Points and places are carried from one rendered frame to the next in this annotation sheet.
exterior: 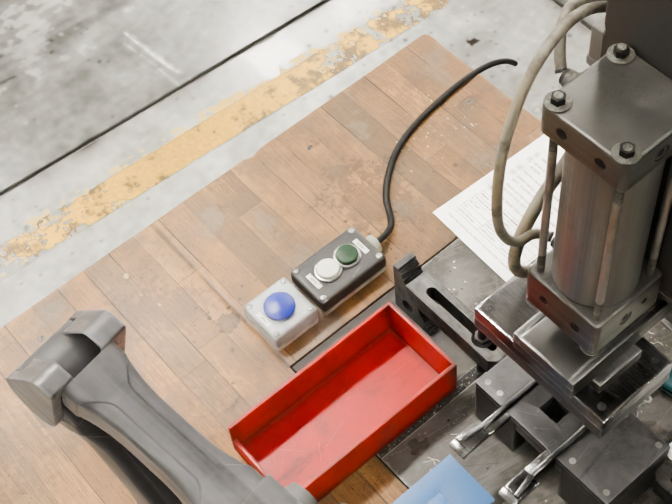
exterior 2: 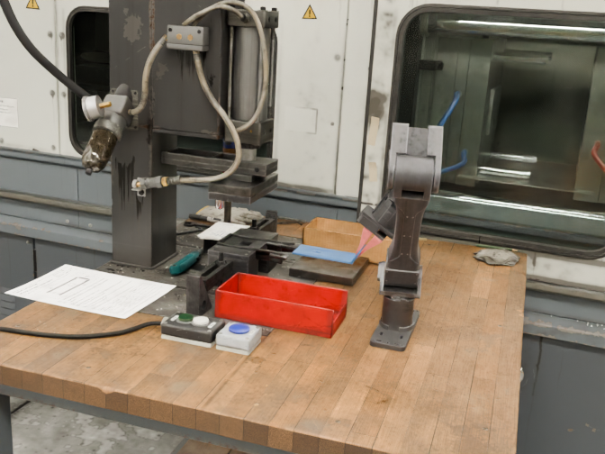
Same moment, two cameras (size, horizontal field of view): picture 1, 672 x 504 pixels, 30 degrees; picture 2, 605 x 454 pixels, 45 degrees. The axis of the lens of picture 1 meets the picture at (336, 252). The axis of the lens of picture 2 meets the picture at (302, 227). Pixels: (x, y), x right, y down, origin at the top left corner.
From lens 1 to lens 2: 2.06 m
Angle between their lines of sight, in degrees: 97
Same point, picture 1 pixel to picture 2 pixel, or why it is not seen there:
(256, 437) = (319, 332)
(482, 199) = (104, 309)
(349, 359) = (248, 318)
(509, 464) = not seen: hidden behind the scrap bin
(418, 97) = (19, 341)
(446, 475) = (302, 251)
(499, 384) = (245, 252)
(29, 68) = not seen: outside the picture
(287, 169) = (114, 370)
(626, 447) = (249, 232)
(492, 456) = not seen: hidden behind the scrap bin
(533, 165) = (69, 301)
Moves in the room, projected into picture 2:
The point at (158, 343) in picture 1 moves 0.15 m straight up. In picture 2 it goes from (293, 377) to (299, 297)
